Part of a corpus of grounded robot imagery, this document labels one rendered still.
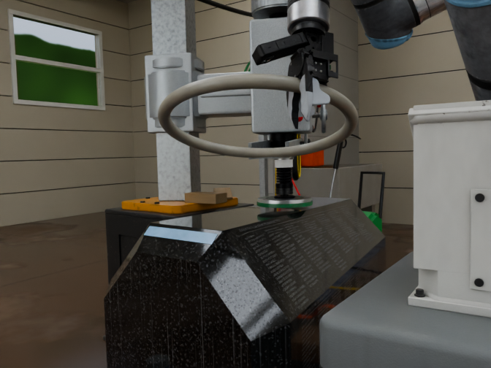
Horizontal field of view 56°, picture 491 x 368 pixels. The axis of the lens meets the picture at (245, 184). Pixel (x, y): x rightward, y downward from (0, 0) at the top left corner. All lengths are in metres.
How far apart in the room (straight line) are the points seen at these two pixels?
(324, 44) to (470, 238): 0.59
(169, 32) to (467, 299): 2.23
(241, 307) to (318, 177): 3.36
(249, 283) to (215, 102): 1.34
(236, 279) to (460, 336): 0.89
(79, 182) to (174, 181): 6.21
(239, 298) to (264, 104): 0.75
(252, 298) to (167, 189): 1.33
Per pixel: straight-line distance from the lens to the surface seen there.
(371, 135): 6.72
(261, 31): 1.78
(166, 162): 2.52
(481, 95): 0.72
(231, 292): 1.32
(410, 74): 6.64
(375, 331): 0.52
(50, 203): 8.36
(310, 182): 4.61
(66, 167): 8.52
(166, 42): 2.58
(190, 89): 0.99
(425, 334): 0.51
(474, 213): 0.55
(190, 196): 2.39
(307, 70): 0.93
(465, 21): 0.65
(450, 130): 0.56
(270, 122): 1.72
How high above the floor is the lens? 1.03
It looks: 4 degrees down
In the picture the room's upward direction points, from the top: 1 degrees counter-clockwise
